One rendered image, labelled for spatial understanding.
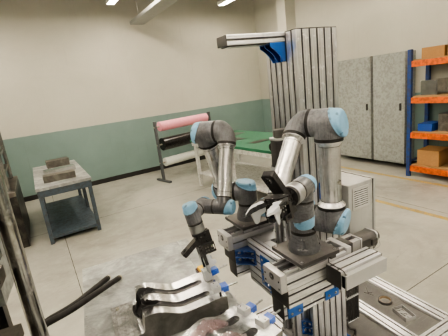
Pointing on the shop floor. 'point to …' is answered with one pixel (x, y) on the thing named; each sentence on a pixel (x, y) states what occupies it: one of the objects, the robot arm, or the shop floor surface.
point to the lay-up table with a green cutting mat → (251, 145)
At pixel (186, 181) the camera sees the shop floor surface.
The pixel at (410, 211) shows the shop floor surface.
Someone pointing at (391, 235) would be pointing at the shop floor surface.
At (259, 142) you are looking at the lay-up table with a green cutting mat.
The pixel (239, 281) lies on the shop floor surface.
